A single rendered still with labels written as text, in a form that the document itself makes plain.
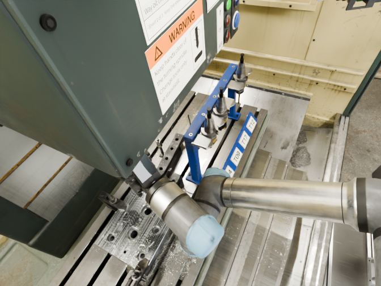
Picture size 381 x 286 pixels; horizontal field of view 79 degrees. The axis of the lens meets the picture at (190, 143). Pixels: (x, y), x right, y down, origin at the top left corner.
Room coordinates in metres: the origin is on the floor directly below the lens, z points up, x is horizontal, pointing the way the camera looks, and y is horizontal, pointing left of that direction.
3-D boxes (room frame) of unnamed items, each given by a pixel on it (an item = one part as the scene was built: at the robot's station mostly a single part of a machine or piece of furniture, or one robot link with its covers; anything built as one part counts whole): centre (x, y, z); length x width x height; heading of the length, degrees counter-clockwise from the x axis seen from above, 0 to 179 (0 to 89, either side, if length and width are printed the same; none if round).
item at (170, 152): (0.66, 0.11, 0.93); 0.26 x 0.05 x 0.06; 150
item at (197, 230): (0.16, 0.02, 1.40); 0.11 x 0.08 x 0.09; 37
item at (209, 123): (0.55, -0.08, 1.26); 0.04 x 0.04 x 0.07
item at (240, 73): (0.82, -0.27, 1.26); 0.04 x 0.04 x 0.07
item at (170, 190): (0.22, 0.07, 1.41); 0.08 x 0.05 x 0.08; 127
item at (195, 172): (0.54, 0.00, 1.05); 0.10 x 0.05 x 0.30; 55
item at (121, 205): (0.45, 0.36, 0.97); 0.13 x 0.03 x 0.15; 55
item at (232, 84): (0.78, -0.24, 1.21); 0.07 x 0.05 x 0.01; 55
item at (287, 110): (0.91, -0.18, 0.75); 0.89 x 0.70 x 0.26; 55
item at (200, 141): (0.51, -0.05, 1.21); 0.07 x 0.05 x 0.01; 55
